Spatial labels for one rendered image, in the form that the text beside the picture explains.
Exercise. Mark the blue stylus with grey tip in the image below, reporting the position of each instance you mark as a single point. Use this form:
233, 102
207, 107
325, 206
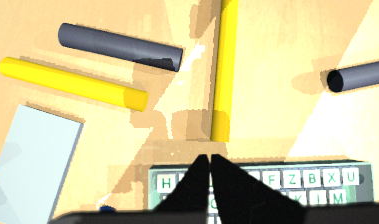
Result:
103, 208

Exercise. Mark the yellow cylinder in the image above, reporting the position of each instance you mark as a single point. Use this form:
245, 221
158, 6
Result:
222, 102
74, 83

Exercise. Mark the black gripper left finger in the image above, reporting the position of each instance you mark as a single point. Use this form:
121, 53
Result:
187, 203

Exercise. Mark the dark grey cylinder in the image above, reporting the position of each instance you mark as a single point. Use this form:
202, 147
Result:
354, 77
102, 43

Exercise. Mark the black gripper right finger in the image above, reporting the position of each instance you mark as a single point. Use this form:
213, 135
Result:
241, 198

